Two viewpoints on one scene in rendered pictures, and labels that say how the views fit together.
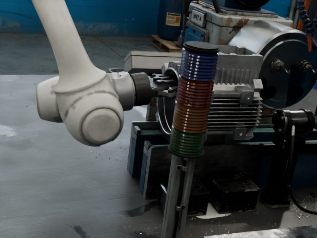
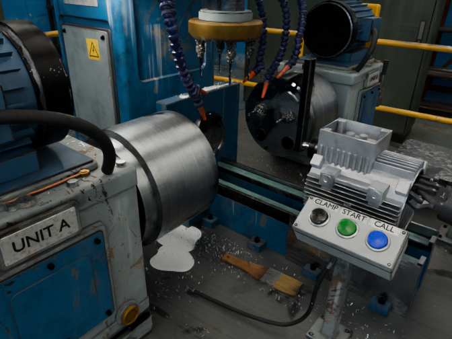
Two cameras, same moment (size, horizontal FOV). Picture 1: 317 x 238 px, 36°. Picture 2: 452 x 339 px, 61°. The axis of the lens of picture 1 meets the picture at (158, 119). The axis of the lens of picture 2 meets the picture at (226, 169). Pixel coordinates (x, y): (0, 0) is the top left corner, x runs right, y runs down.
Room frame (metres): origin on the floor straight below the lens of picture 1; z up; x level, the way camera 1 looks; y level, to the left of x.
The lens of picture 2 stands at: (1.76, 0.37, 1.43)
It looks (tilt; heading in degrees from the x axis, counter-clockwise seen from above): 27 degrees down; 240
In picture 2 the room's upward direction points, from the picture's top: 1 degrees clockwise
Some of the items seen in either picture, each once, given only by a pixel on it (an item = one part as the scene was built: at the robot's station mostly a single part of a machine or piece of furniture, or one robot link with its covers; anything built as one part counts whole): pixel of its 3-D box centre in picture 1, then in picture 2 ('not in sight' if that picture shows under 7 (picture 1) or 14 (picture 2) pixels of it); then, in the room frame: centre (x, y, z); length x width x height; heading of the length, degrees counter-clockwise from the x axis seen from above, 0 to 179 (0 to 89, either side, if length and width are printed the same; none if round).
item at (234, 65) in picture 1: (228, 64); (353, 145); (1.14, -0.15, 1.11); 0.12 x 0.11 x 0.07; 112
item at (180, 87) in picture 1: (195, 89); not in sight; (0.78, -0.05, 1.14); 0.06 x 0.06 x 0.04
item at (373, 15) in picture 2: not in sight; (348, 62); (0.65, -0.65, 1.16); 0.33 x 0.26 x 0.42; 21
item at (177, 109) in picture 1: (191, 114); not in sight; (0.78, -0.05, 1.10); 0.06 x 0.06 x 0.04
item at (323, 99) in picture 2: not in sight; (296, 109); (0.94, -0.57, 1.04); 0.41 x 0.25 x 0.25; 21
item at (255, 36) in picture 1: (262, 59); (129, 185); (1.58, -0.32, 1.04); 0.37 x 0.25 x 0.25; 21
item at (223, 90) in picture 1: (206, 101); (363, 189); (1.12, -0.11, 1.02); 0.20 x 0.19 x 0.19; 112
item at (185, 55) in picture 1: (198, 63); not in sight; (0.78, -0.05, 1.19); 0.06 x 0.06 x 0.04
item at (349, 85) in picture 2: not in sight; (328, 107); (0.70, -0.67, 0.99); 0.35 x 0.31 x 0.37; 21
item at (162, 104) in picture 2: not in sight; (193, 145); (1.31, -0.59, 0.97); 0.30 x 0.11 x 0.34; 21
